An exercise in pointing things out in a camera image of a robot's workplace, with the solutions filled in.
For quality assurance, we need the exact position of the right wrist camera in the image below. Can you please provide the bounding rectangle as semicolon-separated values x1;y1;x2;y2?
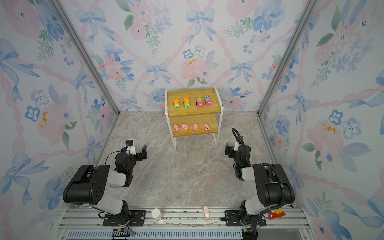
234;141;240;152

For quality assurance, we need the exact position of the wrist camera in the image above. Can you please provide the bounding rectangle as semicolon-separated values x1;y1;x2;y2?
125;139;137;156
234;141;240;152

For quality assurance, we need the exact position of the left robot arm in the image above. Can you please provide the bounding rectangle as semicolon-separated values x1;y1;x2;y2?
63;140;148;227

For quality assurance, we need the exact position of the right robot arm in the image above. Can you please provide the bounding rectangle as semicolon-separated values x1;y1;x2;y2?
225;142;296;227

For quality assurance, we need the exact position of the pink eraser block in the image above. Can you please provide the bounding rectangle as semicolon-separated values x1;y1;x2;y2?
203;206;211;221

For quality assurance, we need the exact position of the aluminium corner post left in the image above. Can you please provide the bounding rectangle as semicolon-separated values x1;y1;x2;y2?
48;0;121;116

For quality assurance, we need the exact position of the white frame wooden shelf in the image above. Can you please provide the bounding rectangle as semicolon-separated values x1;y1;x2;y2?
165;86;224;149

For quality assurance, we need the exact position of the orange green toy truck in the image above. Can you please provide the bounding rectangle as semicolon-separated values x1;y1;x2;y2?
173;98;181;110
184;97;191;109

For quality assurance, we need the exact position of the aluminium corner post right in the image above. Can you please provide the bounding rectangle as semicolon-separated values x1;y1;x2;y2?
257;0;318;118

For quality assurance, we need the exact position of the red snack bag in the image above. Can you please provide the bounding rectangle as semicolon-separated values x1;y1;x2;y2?
270;209;286;220

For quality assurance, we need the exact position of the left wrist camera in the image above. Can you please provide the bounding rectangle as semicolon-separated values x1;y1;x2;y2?
125;139;137;156

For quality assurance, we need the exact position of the aluminium corner post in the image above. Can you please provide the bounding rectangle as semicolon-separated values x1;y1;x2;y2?
48;0;121;116
257;0;318;118

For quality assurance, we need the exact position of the pink teal toy truck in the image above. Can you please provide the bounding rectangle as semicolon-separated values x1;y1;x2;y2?
205;95;212;107

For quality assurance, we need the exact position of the white round cap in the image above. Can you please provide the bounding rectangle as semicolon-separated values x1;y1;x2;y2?
151;208;163;221

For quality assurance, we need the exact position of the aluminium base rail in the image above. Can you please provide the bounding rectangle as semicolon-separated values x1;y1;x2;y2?
54;206;315;240

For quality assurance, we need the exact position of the pink toy pig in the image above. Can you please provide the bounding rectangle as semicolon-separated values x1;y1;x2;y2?
204;123;211;132
193;123;199;132
182;124;189;131
173;124;180;133

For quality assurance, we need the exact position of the pink green toy truck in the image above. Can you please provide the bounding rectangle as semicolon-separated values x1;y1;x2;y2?
196;97;204;109

